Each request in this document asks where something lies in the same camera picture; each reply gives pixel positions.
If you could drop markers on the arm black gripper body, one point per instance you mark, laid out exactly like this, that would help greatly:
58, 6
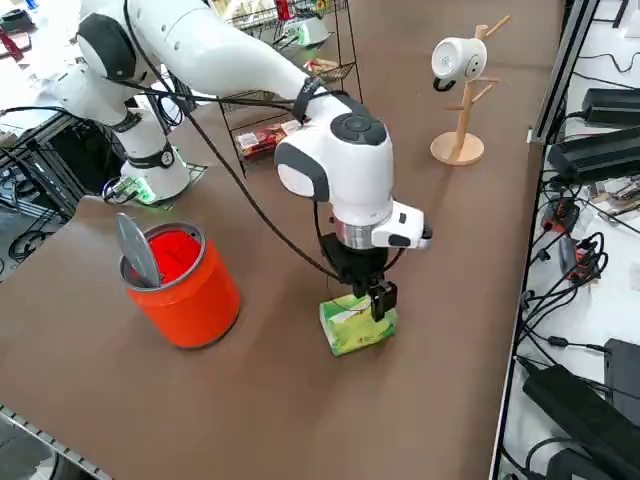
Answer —
360, 265

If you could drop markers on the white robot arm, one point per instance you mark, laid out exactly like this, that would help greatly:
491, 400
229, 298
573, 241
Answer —
350, 170
307, 31

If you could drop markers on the green tissue pack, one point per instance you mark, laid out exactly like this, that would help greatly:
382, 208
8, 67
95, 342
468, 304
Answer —
360, 340

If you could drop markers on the orange round bin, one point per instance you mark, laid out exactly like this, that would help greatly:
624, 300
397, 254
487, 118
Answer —
200, 300

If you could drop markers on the red biscuit pack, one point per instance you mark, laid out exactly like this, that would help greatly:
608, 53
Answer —
255, 142

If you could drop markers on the grey round bin lid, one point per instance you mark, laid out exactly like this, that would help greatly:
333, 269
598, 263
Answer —
135, 250

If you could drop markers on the wooden mug tree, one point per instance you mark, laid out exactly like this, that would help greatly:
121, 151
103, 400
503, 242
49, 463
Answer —
457, 147

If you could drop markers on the red black plug adapter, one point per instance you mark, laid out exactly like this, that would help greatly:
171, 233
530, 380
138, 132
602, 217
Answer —
562, 214
582, 262

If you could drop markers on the wrapped sandwich packet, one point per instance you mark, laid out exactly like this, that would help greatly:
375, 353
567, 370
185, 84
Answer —
322, 65

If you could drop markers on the long black power brick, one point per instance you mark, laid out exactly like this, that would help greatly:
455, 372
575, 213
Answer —
570, 400

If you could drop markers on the white mug with face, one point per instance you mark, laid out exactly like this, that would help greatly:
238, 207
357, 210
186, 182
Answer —
457, 57

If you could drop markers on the black flat box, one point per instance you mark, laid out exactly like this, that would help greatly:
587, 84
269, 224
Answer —
625, 370

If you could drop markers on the yellow snack packet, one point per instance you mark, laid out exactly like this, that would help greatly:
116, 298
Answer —
225, 7

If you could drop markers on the black equipment cart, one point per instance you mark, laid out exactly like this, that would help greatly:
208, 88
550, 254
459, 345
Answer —
75, 150

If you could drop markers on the aluminium frame post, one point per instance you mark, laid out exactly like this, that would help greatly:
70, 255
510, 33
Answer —
562, 65

